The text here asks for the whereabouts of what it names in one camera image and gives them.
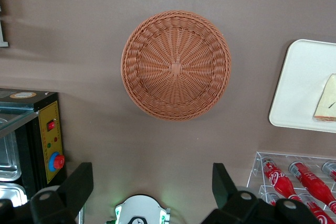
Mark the triangle sandwich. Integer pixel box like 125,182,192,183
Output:
312,73,336,123

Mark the clear acrylic bottle rack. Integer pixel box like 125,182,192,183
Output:
246,151,336,224

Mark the red cola bottle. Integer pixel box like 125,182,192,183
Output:
322,160,336,182
298,193,336,224
288,161,336,215
261,156,303,204
264,192,279,207

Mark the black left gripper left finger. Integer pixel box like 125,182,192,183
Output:
29,162,94,224

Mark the cream rectangular tray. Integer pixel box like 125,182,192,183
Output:
268,39,336,134

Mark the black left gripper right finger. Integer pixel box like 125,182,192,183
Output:
202,163,276,224

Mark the round brown wicker basket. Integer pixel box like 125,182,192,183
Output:
120,10,232,122

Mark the black food warmer yellow panel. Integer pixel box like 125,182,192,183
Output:
0,88,66,208

